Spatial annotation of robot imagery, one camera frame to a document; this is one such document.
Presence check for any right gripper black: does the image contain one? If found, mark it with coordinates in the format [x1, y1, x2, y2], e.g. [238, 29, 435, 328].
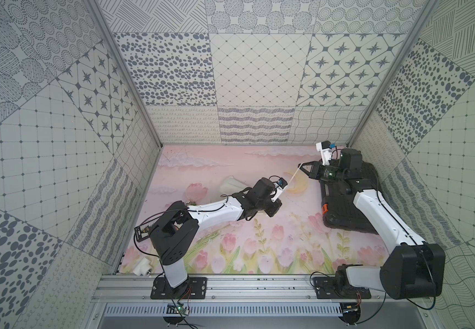
[300, 159, 347, 184]

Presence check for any white bag drawstring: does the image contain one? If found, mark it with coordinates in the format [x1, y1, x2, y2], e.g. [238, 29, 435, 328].
[284, 163, 308, 194]

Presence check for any cream cloth soil bag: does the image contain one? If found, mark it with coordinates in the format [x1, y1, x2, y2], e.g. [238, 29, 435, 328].
[218, 175, 251, 197]

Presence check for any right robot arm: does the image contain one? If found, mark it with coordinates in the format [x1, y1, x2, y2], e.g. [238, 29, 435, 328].
[300, 141, 446, 300]

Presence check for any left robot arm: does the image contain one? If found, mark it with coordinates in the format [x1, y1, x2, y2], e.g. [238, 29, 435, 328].
[148, 178, 288, 289]

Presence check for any black plastic tool case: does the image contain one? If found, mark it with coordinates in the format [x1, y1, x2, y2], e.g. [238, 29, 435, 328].
[318, 160, 381, 234]

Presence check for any small circuit board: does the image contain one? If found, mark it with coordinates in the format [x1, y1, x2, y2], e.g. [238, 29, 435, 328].
[166, 303, 190, 317]

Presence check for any white plastic pipe fitting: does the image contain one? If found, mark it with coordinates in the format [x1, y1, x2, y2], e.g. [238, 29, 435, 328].
[132, 257, 153, 276]

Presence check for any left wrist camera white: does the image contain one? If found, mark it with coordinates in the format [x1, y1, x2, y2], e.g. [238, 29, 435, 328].
[271, 176, 288, 202]

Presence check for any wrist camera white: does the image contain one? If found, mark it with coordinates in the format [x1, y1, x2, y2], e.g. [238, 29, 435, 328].
[316, 141, 337, 166]
[271, 176, 288, 202]

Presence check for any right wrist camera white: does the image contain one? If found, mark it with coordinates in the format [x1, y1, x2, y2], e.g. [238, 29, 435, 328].
[316, 141, 337, 166]

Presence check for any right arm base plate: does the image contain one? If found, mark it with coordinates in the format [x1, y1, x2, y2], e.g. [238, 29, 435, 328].
[311, 276, 372, 300]

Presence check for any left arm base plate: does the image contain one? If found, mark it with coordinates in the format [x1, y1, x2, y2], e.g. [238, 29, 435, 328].
[151, 276, 207, 300]

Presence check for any aluminium mounting rail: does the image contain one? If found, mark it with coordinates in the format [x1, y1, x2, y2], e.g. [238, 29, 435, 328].
[91, 273, 403, 305]

